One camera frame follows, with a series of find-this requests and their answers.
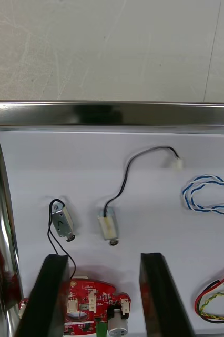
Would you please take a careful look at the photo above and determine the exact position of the round red circuit board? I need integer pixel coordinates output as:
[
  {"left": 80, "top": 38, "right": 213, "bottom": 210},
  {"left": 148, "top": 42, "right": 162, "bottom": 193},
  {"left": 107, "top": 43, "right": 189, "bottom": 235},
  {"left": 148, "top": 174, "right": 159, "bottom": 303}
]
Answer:
[{"left": 18, "top": 276, "right": 131, "bottom": 337}]

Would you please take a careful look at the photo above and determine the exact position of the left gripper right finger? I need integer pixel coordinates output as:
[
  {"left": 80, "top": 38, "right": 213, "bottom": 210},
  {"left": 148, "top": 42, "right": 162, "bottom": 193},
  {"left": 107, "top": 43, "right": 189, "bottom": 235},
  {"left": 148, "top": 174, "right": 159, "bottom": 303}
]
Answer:
[{"left": 139, "top": 252, "right": 196, "bottom": 337}]

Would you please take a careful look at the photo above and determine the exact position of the metal solenoid white label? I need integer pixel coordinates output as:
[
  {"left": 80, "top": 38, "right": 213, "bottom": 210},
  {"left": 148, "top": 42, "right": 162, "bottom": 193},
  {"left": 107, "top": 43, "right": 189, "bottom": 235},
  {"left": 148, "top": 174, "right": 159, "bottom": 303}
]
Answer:
[{"left": 97, "top": 146, "right": 184, "bottom": 247}]

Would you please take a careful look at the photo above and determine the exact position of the steel tray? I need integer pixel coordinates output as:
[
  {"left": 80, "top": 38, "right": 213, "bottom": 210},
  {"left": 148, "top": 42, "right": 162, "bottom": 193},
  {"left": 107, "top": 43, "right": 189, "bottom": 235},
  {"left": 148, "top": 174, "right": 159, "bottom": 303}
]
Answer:
[{"left": 0, "top": 101, "right": 224, "bottom": 337}]

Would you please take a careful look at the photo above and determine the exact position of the blue-white twisted wire harness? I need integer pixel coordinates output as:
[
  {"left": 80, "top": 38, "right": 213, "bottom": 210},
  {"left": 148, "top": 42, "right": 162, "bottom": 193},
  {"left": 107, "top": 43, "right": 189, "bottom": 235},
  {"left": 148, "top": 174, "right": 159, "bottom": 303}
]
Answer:
[{"left": 182, "top": 175, "right": 224, "bottom": 219}]

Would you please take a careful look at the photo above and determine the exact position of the small metal solenoid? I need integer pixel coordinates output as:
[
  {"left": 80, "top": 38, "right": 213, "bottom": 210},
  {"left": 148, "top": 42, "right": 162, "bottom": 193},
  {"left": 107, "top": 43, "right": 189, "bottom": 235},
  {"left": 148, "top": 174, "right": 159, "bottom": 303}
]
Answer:
[{"left": 46, "top": 199, "right": 77, "bottom": 280}]

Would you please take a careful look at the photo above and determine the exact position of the red black green-yellow wire harness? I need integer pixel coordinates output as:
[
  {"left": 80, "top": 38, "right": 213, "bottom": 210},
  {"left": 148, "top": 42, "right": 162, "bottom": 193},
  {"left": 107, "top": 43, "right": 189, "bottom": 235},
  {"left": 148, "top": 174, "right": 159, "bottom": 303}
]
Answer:
[{"left": 195, "top": 262, "right": 224, "bottom": 324}]

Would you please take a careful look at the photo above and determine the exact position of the white paper sheet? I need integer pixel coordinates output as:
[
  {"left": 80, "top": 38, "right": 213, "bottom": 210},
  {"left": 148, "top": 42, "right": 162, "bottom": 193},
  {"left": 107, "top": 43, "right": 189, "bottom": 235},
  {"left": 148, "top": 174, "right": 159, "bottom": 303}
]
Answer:
[{"left": 0, "top": 126, "right": 224, "bottom": 337}]

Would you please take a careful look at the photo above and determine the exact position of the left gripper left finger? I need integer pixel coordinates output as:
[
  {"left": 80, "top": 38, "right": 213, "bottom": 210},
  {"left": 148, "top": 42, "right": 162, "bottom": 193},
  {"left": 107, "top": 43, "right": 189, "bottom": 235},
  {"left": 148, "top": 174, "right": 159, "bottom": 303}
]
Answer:
[{"left": 14, "top": 254, "right": 70, "bottom": 337}]

